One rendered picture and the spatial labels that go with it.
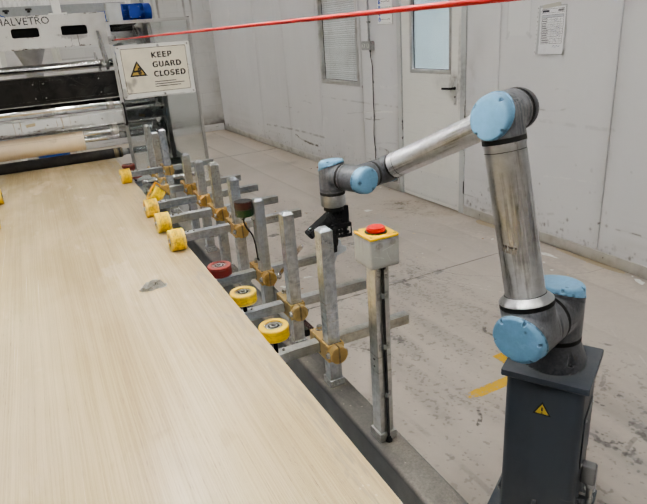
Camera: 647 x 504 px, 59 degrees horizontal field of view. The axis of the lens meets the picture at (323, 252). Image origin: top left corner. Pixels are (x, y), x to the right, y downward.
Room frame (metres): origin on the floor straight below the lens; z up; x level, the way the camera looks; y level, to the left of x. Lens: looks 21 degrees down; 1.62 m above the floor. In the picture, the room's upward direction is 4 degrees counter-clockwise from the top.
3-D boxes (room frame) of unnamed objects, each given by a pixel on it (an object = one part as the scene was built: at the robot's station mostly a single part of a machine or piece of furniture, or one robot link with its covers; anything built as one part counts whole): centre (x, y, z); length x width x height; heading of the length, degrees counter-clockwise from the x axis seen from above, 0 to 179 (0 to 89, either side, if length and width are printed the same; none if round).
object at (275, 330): (1.35, 0.14, 0.85); 0.08 x 0.08 x 0.11
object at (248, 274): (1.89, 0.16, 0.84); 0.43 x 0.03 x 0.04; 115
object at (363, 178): (1.91, -0.14, 1.14); 0.12 x 0.12 x 0.09; 44
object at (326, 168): (1.98, -0.05, 1.14); 0.10 x 0.09 x 0.12; 44
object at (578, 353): (1.56, -0.70, 0.65); 0.19 x 0.19 x 0.10
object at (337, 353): (1.39, 0.00, 0.81); 0.13 x 0.06 x 0.05; 25
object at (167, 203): (2.55, 0.51, 0.95); 0.50 x 0.04 x 0.04; 115
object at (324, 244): (1.37, -0.01, 0.92); 0.03 x 0.03 x 0.48; 25
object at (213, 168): (2.28, 0.41, 0.92); 0.03 x 0.03 x 0.48; 25
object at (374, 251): (1.13, -0.11, 1.18); 0.07 x 0.07 x 0.08; 25
